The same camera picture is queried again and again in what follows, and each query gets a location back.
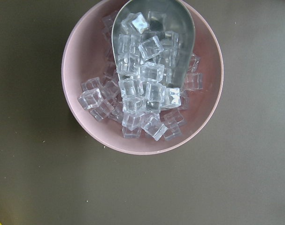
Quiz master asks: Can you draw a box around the metal ice scoop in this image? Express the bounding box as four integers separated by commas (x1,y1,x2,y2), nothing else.
111,0,195,88

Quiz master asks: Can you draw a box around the pink ice bowl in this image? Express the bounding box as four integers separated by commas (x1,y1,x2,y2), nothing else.
62,0,224,155

